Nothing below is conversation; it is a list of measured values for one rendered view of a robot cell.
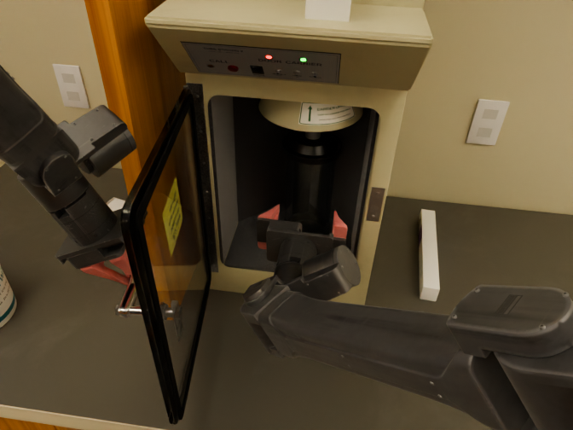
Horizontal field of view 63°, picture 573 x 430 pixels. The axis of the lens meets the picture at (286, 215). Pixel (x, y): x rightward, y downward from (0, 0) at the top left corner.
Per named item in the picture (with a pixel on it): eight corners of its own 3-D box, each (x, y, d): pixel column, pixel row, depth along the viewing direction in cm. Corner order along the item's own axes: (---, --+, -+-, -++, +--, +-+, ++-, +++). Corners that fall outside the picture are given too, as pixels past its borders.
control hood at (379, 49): (182, 66, 67) (174, -9, 61) (410, 84, 64) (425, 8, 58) (153, 100, 58) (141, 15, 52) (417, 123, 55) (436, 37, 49)
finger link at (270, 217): (266, 189, 79) (254, 225, 71) (308, 194, 78) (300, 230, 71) (266, 220, 83) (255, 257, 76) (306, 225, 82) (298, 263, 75)
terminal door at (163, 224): (211, 278, 92) (190, 84, 67) (176, 430, 68) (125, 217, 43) (206, 277, 92) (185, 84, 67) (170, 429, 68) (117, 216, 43)
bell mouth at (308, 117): (268, 82, 87) (268, 53, 84) (363, 90, 85) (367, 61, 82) (249, 126, 73) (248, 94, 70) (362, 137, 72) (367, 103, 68)
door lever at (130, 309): (175, 272, 66) (172, 258, 64) (158, 327, 58) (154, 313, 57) (137, 270, 66) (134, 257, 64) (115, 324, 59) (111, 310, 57)
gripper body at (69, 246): (83, 234, 63) (46, 192, 59) (147, 212, 60) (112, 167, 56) (63, 268, 58) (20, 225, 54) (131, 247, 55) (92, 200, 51)
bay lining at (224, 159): (245, 192, 111) (241, 41, 89) (355, 203, 108) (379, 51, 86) (220, 264, 92) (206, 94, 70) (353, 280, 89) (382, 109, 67)
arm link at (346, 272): (236, 301, 58) (273, 355, 60) (311, 270, 53) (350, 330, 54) (270, 256, 69) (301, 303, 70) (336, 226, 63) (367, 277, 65)
